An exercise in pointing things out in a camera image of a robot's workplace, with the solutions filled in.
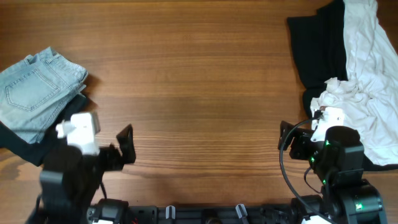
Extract light blue denim shorts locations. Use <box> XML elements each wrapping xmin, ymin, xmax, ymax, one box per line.
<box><xmin>1</xmin><ymin>47</ymin><xmax>88</xmax><ymax>144</ymax></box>

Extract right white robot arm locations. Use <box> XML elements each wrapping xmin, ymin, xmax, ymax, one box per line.
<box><xmin>278</xmin><ymin>121</ymin><xmax>387</xmax><ymax>223</ymax></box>

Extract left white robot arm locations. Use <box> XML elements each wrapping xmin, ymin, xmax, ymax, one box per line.
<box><xmin>26</xmin><ymin>125</ymin><xmax>136</xmax><ymax>223</ymax></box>

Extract folded black garment on left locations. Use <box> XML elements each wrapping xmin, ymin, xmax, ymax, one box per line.
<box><xmin>1</xmin><ymin>93</ymin><xmax>88</xmax><ymax>166</ymax></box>

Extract white t-shirt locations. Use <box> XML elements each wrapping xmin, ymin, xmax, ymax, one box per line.
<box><xmin>310</xmin><ymin>1</ymin><xmax>397</xmax><ymax>166</ymax></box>

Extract black garment on right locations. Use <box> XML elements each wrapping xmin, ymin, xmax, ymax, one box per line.
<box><xmin>287</xmin><ymin>1</ymin><xmax>397</xmax><ymax>171</ymax></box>

